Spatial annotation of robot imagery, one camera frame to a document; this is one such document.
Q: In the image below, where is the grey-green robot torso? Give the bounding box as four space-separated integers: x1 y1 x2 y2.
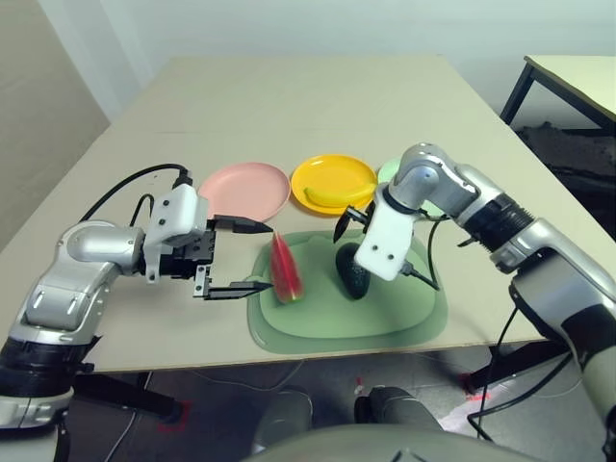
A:
240 423 530 462

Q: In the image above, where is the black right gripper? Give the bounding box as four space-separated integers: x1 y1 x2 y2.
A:
332 200 379 244

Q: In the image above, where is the grey robot left leg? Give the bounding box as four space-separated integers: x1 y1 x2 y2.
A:
254 384 314 451

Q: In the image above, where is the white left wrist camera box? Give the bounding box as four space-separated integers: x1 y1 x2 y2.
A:
142 185 211 283

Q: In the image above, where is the beige side table black frame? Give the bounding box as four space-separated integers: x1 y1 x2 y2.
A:
499 54 616 131

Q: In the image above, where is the yellow banana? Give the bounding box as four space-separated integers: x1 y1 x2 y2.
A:
302 180 377 209

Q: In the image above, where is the green silicone mat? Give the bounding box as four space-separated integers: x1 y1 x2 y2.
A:
247 229 449 355

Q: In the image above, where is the pink plate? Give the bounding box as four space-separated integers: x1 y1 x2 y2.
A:
197 162 292 223

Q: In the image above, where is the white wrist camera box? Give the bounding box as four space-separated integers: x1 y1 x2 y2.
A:
142 185 211 283
354 185 418 281

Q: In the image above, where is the thin white floor cable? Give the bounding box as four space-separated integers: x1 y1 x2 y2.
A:
187 358 307 394

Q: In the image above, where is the dark green avocado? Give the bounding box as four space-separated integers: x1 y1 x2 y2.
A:
335 243 372 300

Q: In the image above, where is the yellow plate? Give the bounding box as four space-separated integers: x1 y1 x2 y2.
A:
290 153 378 218

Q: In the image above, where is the long black hanging cable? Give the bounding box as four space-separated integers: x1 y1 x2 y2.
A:
467 295 577 442

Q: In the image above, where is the black right camera cable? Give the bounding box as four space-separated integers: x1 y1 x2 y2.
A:
401 206 453 292

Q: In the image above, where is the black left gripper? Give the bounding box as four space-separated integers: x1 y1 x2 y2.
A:
160 214 275 302

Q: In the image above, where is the mint green plate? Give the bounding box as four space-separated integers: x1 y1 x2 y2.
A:
377 157 447 218

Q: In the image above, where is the red watermelon slice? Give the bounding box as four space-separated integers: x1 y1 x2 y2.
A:
269 231 305 304

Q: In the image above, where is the dark robot right leg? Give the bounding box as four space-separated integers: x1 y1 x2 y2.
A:
353 384 442 429

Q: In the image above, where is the black table foot bar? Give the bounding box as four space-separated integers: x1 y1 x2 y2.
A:
466 339 574 394
71 372 187 424

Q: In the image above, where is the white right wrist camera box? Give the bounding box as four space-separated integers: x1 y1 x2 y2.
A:
354 185 418 281

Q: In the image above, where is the thick black left camera cable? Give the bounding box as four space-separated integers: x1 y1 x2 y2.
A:
79 163 193 223

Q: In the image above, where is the thin black left gripper cable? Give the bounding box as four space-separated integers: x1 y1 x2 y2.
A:
128 192 156 227

